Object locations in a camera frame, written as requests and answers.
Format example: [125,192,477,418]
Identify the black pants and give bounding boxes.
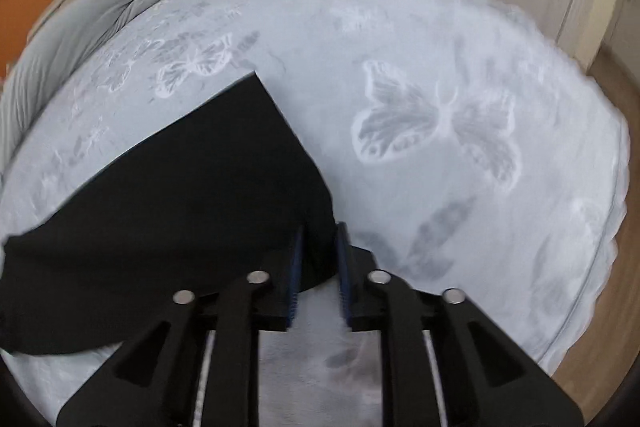
[1,76,337,355]

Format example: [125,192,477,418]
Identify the white butterfly pattern bedspread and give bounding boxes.
[1,0,630,426]

